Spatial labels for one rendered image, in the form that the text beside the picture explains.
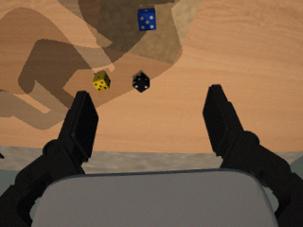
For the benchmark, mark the yellow die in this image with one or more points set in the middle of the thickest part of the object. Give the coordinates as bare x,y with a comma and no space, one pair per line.
101,82

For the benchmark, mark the tan textured mat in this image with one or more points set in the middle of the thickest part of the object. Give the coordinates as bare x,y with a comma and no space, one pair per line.
118,27

